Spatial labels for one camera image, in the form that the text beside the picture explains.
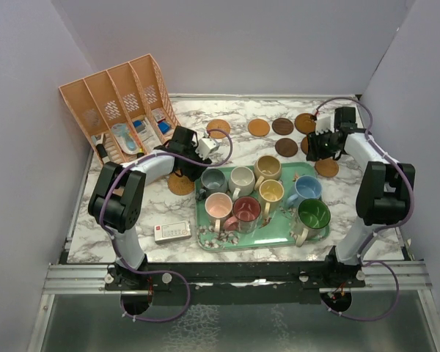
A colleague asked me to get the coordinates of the light wooden coaster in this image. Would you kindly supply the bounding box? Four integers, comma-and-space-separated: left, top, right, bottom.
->
315, 158, 340, 178

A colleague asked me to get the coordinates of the dark walnut wooden coaster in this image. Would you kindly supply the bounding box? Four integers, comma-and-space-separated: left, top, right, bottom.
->
272, 117, 294, 136

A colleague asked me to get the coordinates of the green floral tray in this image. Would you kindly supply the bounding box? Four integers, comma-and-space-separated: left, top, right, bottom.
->
196, 162, 330, 252

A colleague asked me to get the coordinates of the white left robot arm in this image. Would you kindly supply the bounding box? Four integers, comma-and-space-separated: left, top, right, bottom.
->
88, 126, 219, 290

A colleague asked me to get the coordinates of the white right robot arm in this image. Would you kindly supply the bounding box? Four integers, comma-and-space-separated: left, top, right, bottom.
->
307, 106, 415, 287

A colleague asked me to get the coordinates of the blue ceramic mug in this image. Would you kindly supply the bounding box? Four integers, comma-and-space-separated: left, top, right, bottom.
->
284, 175, 323, 209

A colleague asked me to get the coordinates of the grey ceramic mug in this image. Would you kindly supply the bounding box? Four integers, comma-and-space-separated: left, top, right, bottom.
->
196, 169, 228, 201

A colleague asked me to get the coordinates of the tan ceramic mug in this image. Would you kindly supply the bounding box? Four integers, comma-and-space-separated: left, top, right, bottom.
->
254, 155, 282, 191

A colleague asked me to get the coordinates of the orange plastic file organizer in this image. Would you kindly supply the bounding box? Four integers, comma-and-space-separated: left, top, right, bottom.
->
59, 54, 180, 164

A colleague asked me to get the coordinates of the cream ceramic mug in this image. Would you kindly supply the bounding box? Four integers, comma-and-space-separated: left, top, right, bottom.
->
228, 166, 256, 201

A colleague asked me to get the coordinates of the yellow ceramic mug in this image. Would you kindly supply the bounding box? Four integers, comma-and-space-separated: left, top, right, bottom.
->
258, 180, 285, 220

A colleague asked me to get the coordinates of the pink ceramic mug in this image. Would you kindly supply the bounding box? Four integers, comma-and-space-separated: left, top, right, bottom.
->
205, 192, 232, 233

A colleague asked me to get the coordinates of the green floral mug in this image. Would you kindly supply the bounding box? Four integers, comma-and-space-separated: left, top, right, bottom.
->
291, 199, 331, 247

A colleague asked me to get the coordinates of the white small card box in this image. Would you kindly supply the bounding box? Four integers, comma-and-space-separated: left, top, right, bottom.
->
154, 221, 191, 243

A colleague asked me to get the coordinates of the red ceramic mug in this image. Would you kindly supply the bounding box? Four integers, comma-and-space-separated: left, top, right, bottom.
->
224, 196, 262, 234

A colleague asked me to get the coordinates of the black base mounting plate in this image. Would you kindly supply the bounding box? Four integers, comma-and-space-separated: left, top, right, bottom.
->
58, 249, 367, 320

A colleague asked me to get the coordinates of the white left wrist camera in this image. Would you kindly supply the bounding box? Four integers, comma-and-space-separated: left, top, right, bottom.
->
195, 137, 219, 160

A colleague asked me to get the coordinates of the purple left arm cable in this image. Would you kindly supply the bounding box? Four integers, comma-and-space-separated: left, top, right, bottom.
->
98, 128, 234, 323

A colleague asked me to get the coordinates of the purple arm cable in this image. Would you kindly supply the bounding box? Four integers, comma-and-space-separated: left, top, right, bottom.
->
98, 128, 234, 323
311, 98, 415, 322

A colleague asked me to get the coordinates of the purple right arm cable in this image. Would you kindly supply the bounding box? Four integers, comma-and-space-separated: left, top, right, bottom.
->
311, 98, 415, 322

